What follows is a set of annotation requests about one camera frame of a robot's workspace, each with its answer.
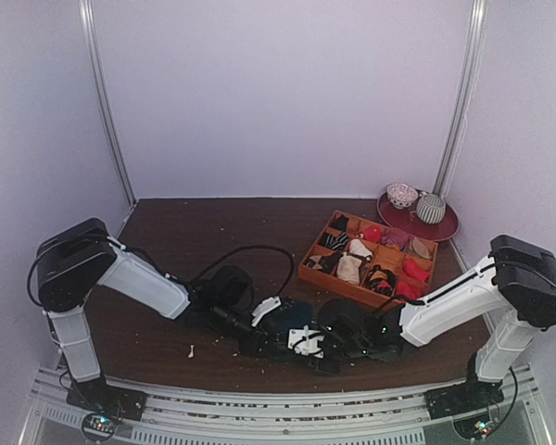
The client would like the dark green patterned sock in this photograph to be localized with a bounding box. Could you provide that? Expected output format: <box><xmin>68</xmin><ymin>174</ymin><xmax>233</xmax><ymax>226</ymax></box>
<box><xmin>268</xmin><ymin>301</ymin><xmax>313</xmax><ymax>362</ymax></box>

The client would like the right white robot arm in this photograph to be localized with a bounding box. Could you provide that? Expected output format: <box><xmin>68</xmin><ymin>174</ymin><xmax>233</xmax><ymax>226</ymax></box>
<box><xmin>289</xmin><ymin>235</ymin><xmax>556</xmax><ymax>410</ymax></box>

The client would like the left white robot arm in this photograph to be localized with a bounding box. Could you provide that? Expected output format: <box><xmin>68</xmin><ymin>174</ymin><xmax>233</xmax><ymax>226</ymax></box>
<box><xmin>26</xmin><ymin>218</ymin><xmax>282</xmax><ymax>412</ymax></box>

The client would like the black orange patterned sock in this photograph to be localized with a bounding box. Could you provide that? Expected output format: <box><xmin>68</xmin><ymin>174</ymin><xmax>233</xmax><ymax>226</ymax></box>
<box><xmin>364</xmin><ymin>264</ymin><xmax>397</xmax><ymax>297</ymax></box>

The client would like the cream rolled sock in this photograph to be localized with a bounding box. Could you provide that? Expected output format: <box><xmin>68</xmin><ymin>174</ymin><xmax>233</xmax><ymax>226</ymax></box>
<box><xmin>335</xmin><ymin>239</ymin><xmax>373</xmax><ymax>286</ymax></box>

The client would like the argyle brown sock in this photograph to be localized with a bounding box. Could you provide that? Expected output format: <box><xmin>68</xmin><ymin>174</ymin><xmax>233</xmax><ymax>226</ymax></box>
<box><xmin>304</xmin><ymin>252</ymin><xmax>342</xmax><ymax>273</ymax></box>

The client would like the orange wooden divided tray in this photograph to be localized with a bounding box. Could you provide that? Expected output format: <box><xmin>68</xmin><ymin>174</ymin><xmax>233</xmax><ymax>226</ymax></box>
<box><xmin>298</xmin><ymin>210</ymin><xmax>438</xmax><ymax>311</ymax></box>

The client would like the black white striped sock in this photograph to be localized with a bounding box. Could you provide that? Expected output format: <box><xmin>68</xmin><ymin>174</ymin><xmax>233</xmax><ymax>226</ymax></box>
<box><xmin>318</xmin><ymin>232</ymin><xmax>349</xmax><ymax>251</ymax></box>

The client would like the red white rolled sock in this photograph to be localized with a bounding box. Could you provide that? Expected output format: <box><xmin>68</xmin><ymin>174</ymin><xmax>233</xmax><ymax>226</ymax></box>
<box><xmin>354</xmin><ymin>225</ymin><xmax>383</xmax><ymax>244</ymax></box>

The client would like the black rolled sock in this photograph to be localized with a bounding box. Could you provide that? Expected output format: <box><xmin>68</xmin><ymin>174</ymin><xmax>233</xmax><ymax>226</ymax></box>
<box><xmin>329</xmin><ymin>214</ymin><xmax>349</xmax><ymax>232</ymax></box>

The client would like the red round plate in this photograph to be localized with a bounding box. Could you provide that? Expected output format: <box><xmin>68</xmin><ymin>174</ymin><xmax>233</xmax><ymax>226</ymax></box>
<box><xmin>376</xmin><ymin>193</ymin><xmax>459</xmax><ymax>242</ymax></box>

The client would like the white dotted bowl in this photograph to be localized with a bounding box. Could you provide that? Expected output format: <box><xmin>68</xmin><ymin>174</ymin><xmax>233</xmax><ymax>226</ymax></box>
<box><xmin>386</xmin><ymin>183</ymin><xmax>419</xmax><ymax>210</ymax></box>

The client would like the striped grey cup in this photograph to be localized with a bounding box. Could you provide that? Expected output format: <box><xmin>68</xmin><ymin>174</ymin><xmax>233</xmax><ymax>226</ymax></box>
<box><xmin>416</xmin><ymin>193</ymin><xmax>447</xmax><ymax>225</ymax></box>

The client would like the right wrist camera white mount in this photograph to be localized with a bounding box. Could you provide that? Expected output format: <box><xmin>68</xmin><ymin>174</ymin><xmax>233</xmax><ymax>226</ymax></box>
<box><xmin>287</xmin><ymin>325</ymin><xmax>325</xmax><ymax>359</ymax></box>

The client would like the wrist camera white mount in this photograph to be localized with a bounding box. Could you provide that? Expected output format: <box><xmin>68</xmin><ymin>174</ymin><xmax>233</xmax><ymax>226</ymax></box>
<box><xmin>287</xmin><ymin>325</ymin><xmax>325</xmax><ymax>359</ymax></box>
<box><xmin>251</xmin><ymin>296</ymin><xmax>282</xmax><ymax>327</ymax></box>

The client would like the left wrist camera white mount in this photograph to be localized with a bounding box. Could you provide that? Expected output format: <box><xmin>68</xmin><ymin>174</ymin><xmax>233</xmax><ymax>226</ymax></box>
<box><xmin>251</xmin><ymin>296</ymin><xmax>282</xmax><ymax>327</ymax></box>

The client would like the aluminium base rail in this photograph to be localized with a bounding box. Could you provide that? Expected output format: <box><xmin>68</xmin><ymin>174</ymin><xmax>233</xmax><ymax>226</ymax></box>
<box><xmin>18</xmin><ymin>363</ymin><xmax>550</xmax><ymax>445</ymax></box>

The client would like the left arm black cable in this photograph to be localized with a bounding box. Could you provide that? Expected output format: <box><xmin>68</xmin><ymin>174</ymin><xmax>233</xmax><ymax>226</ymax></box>
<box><xmin>189</xmin><ymin>244</ymin><xmax>294</xmax><ymax>298</ymax></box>

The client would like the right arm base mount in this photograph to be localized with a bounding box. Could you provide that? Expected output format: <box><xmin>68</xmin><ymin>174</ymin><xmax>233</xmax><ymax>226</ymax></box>
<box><xmin>424</xmin><ymin>380</ymin><xmax>504</xmax><ymax>441</ymax></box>

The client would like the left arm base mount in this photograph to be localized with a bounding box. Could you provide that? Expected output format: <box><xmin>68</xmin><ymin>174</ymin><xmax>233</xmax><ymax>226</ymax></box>
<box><xmin>66</xmin><ymin>385</ymin><xmax>147</xmax><ymax>444</ymax></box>

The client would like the right aluminium frame post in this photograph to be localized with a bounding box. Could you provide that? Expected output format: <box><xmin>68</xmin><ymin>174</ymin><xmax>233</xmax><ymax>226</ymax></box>
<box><xmin>433</xmin><ymin>0</ymin><xmax>487</xmax><ymax>198</ymax></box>

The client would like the aluminium frame post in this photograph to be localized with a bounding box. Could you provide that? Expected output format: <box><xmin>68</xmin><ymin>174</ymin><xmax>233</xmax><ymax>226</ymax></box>
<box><xmin>78</xmin><ymin>0</ymin><xmax>137</xmax><ymax>207</ymax></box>
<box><xmin>433</xmin><ymin>0</ymin><xmax>487</xmax><ymax>198</ymax></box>

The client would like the left aluminium frame post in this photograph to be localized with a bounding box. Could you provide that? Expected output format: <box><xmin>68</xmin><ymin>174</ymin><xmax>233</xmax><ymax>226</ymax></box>
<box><xmin>78</xmin><ymin>0</ymin><xmax>137</xmax><ymax>207</ymax></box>

